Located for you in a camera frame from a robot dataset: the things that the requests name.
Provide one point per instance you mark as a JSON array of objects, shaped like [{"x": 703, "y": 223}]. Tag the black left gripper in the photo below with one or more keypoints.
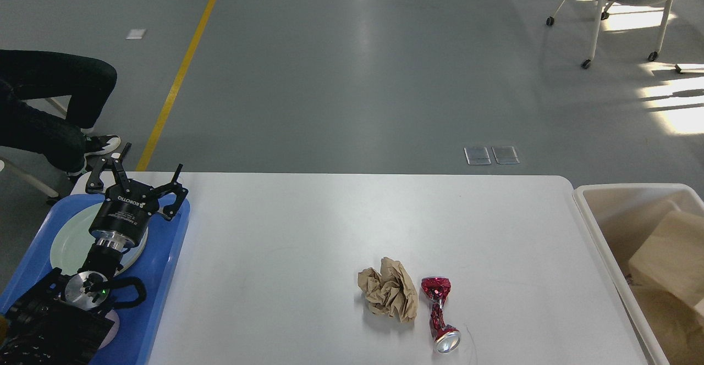
[{"x": 125, "y": 211}]

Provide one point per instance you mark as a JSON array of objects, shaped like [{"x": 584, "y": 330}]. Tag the green plate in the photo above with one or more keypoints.
[{"x": 73, "y": 241}]

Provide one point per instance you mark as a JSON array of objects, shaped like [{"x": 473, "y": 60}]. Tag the white plastic bin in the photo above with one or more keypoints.
[{"x": 619, "y": 217}]

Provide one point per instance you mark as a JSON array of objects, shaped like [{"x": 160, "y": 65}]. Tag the crushed red soda can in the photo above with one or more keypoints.
[{"x": 446, "y": 337}]

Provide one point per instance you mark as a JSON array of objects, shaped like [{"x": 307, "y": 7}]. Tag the brown paper ball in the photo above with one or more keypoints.
[{"x": 389, "y": 291}]

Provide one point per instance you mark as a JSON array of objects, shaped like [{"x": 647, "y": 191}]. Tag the grey floor outlet plate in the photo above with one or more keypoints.
[{"x": 481, "y": 155}]

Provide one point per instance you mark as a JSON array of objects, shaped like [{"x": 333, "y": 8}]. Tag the black green sneaker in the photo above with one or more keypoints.
[{"x": 96, "y": 146}]

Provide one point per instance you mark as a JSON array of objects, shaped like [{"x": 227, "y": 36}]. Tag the person leg dark jeans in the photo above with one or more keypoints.
[{"x": 50, "y": 101}]

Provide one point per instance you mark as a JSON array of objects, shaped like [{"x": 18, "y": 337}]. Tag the blue plastic tray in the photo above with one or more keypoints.
[{"x": 155, "y": 266}]

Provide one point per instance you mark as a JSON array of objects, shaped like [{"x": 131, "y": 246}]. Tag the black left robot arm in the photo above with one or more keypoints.
[{"x": 92, "y": 286}]

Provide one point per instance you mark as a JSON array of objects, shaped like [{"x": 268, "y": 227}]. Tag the brown paper bag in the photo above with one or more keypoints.
[
  {"x": 671, "y": 259},
  {"x": 676, "y": 326}
]

